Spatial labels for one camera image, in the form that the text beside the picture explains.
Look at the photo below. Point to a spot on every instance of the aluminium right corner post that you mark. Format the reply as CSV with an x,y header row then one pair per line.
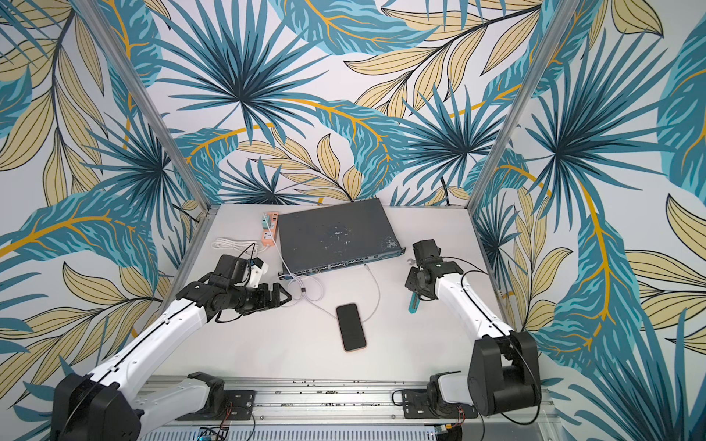
x,y
558,25

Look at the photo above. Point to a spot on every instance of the aluminium corner post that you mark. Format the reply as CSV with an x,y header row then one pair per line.
x,y
558,25
109,42

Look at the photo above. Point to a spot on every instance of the teal handled tool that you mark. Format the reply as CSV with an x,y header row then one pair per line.
x,y
414,303

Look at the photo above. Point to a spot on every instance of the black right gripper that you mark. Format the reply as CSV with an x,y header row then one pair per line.
x,y
418,287

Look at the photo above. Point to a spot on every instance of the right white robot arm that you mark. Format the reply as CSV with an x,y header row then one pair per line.
x,y
503,375

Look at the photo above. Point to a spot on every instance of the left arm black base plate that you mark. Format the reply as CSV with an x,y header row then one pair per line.
x,y
233,405

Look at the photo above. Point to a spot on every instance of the aluminium left corner post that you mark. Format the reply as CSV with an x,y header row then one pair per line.
x,y
109,42

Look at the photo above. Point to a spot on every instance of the black phone pink case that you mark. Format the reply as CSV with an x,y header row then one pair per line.
x,y
350,326

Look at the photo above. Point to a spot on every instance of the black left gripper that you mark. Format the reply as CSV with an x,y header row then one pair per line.
x,y
266,302

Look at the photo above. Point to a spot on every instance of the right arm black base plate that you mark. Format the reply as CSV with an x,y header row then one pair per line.
x,y
436,405

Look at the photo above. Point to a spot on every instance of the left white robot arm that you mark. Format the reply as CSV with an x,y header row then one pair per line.
x,y
104,404

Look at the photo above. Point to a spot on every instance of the dark grey network switch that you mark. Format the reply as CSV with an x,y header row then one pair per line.
x,y
324,239

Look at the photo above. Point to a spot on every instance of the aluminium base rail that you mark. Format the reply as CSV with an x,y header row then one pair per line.
x,y
296,409

